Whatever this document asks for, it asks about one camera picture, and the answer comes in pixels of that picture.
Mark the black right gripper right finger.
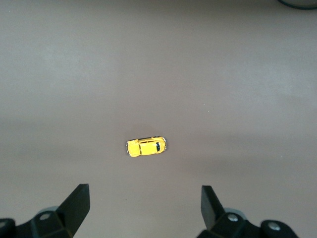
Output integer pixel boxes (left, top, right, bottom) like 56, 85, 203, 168
195, 185, 297, 238

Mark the yellow beetle toy car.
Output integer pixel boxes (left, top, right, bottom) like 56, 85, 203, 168
125, 135, 168, 158

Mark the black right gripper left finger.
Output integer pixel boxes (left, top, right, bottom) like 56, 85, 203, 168
0, 183, 90, 238

